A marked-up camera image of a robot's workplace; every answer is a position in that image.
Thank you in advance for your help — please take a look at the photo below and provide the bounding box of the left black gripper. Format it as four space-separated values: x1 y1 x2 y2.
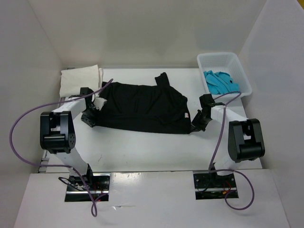
81 104 101 127

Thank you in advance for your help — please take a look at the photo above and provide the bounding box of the black t shirt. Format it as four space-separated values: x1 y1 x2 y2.
95 72 191 134

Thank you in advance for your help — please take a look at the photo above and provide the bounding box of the white t shirt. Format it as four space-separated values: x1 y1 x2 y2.
59 65 103 97

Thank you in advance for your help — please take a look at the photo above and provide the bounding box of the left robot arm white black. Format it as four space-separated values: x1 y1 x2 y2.
40 87 97 190

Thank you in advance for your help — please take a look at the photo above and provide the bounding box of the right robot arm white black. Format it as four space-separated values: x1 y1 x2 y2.
191 92 265 187

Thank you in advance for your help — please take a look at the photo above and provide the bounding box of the cyan t shirt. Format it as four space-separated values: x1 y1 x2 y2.
203 70 240 95

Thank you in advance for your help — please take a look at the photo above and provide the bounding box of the white plastic basket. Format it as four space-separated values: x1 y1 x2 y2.
197 52 252 103

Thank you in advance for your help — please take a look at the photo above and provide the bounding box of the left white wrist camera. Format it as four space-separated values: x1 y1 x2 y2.
93 97 107 111

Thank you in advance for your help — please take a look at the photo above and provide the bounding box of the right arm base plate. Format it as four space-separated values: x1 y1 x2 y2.
193 172 238 200

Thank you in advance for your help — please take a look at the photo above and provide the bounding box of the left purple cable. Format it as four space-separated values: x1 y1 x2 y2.
9 79 114 218

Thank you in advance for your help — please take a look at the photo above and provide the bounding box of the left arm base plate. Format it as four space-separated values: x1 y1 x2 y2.
58 173 111 202

